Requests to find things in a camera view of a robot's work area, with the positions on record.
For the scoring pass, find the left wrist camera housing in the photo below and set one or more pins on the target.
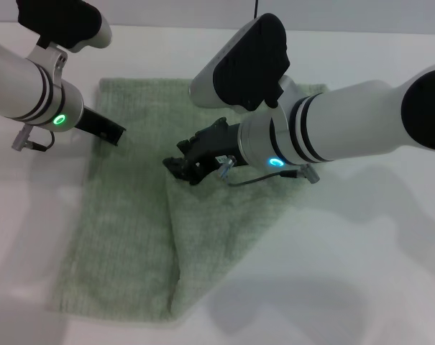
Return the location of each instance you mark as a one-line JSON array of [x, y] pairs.
[[66, 21]]

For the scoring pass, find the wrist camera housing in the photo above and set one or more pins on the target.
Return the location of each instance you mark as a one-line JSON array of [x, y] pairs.
[[66, 21], [246, 61]]

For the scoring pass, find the right wrist camera housing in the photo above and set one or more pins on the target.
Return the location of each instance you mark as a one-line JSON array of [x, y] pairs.
[[246, 61]]

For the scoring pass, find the green terry towel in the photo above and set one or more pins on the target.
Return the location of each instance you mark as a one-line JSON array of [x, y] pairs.
[[131, 233]]

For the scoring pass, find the dark vertical background strip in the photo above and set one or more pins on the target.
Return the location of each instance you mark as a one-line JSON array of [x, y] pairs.
[[255, 9]]

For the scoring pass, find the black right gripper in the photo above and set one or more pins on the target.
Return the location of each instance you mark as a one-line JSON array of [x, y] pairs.
[[217, 143]]

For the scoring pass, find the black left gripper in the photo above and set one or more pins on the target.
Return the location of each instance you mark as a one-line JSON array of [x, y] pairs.
[[89, 122]]

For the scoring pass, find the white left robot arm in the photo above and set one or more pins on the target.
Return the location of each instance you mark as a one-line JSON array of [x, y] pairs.
[[19, 86]]

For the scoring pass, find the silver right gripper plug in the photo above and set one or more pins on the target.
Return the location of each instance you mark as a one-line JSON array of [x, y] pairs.
[[226, 167]]

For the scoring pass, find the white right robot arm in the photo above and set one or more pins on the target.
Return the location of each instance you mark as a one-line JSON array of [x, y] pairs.
[[346, 125]]

